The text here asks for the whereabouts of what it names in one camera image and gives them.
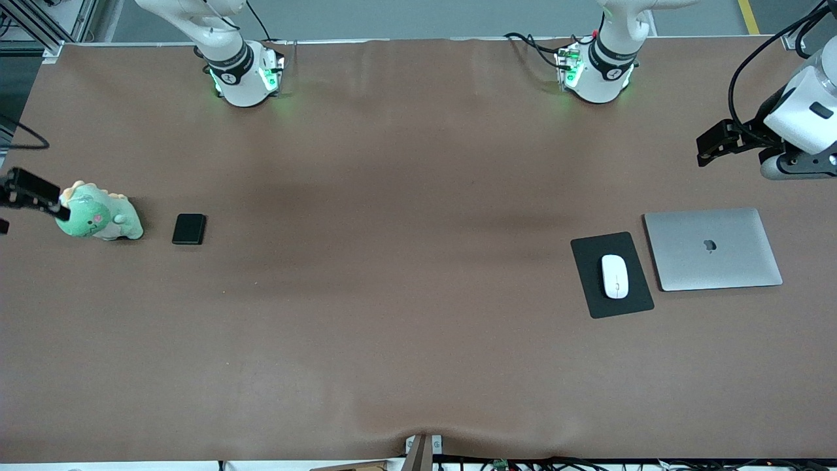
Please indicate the white computer mouse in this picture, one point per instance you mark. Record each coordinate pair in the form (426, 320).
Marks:
(614, 276)

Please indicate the yellow floor tape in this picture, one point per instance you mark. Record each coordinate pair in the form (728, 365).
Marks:
(751, 18)

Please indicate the grey metal table bracket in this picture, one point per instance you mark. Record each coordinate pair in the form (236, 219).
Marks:
(418, 451)

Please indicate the black mouse pad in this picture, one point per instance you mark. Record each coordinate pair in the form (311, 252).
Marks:
(588, 288)

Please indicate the green dinosaur plush toy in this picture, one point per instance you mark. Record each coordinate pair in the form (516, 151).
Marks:
(91, 216)

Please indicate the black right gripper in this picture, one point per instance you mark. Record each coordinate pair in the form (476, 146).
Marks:
(26, 187)

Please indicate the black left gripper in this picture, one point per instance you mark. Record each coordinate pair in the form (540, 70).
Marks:
(752, 133)

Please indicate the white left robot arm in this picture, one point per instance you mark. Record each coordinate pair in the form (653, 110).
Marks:
(605, 72)

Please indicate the silver closed laptop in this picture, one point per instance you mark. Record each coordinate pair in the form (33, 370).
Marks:
(713, 252)

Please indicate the brown table cover sheet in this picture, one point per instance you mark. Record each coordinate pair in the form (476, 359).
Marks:
(392, 360)

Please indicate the small black phone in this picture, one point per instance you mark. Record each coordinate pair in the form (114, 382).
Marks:
(189, 229)

